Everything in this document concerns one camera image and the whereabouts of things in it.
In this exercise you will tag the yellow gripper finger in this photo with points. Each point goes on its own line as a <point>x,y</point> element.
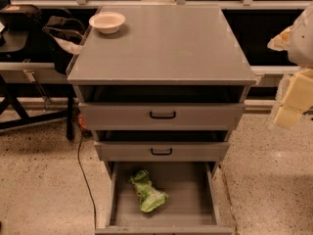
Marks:
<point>297,100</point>
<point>280,42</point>

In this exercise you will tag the grey top drawer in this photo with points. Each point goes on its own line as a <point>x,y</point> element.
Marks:
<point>135,116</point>

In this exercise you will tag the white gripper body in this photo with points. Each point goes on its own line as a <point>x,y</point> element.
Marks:
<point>302,41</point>

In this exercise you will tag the white bowl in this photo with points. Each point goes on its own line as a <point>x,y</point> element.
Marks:
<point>107,22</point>

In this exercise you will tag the grey drawer cabinet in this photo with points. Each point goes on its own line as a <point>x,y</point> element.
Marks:
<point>163,54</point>

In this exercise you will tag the black top drawer handle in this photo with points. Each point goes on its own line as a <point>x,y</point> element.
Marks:
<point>154,115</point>

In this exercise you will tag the black middle drawer handle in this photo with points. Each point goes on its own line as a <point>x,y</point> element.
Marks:
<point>161,152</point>

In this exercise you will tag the black bag on table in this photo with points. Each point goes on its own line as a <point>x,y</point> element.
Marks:
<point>20,17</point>

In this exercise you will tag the grey middle drawer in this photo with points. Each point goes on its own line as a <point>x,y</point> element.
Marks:
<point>162,146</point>

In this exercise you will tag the black folding table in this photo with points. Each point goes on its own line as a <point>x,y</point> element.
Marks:
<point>29,70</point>

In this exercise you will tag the black drawer handle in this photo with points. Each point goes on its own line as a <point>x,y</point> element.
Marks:
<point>161,152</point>
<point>154,115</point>

